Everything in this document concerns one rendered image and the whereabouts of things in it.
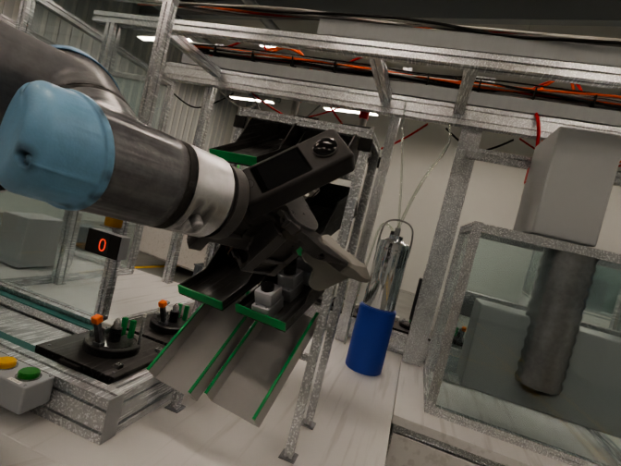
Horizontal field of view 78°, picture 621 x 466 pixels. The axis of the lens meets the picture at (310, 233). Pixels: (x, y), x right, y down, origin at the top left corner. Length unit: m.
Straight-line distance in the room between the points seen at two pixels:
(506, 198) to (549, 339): 10.00
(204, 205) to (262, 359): 0.67
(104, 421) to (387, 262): 1.09
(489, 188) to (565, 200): 9.89
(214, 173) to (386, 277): 1.32
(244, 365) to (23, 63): 0.76
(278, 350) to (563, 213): 1.07
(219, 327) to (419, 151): 11.00
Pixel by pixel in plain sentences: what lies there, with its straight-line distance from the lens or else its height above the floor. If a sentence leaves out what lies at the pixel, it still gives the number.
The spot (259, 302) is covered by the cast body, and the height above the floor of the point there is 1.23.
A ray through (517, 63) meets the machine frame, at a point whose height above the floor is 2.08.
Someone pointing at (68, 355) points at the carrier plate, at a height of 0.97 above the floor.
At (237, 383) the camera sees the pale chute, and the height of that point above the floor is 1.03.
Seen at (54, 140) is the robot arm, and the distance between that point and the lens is 0.27.
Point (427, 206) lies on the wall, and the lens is 11.44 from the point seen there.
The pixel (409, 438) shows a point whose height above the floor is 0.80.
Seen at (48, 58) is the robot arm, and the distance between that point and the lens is 0.37.
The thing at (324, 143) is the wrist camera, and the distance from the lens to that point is 0.37.
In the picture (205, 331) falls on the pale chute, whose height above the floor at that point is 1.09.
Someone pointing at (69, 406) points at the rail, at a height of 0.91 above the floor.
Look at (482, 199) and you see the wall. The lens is 11.39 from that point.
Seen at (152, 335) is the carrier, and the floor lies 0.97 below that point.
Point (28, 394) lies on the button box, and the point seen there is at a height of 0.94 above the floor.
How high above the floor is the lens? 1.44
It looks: 2 degrees down
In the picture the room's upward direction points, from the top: 14 degrees clockwise
